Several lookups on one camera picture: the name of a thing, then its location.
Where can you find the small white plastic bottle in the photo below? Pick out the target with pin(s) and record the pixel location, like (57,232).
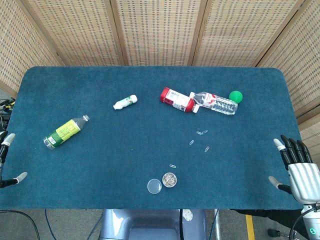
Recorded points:
(125,102)

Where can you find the blue felt table cloth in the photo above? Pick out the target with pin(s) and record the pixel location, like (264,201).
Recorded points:
(125,140)

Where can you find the blue grey robot torso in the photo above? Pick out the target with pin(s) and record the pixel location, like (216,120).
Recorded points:
(150,222)

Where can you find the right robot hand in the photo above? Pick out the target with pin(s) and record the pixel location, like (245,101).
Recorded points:
(305,180)

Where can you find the green yellow label plastic bottle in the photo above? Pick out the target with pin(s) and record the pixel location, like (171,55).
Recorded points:
(63,131)

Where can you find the clear round plastic lid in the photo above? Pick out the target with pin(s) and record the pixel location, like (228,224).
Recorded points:
(154,186)

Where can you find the green ball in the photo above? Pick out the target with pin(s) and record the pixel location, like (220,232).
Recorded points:
(235,96)

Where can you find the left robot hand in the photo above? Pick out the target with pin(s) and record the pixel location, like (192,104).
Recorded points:
(5,150)

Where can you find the heap of paper clips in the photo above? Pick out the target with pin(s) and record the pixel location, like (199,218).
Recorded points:
(169,179)

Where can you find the metal table leg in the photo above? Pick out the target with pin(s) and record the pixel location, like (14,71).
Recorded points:
(217,223)

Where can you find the woven bamboo screen panel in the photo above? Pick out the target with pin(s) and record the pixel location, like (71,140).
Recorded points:
(237,30)
(157,30)
(300,62)
(15,37)
(75,30)

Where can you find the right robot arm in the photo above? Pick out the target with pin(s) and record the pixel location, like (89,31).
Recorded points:
(312,222)

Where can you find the silver paper clip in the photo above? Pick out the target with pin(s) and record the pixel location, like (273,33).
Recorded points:
(199,132)
(207,149)
(172,166)
(205,131)
(191,142)

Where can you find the red juice bottle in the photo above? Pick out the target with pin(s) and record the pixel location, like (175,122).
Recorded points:
(177,100)

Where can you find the clear water bottle red label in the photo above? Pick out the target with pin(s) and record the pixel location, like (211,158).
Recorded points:
(217,103)

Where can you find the jar of paper clips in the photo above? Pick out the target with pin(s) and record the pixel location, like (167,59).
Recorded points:
(169,179)

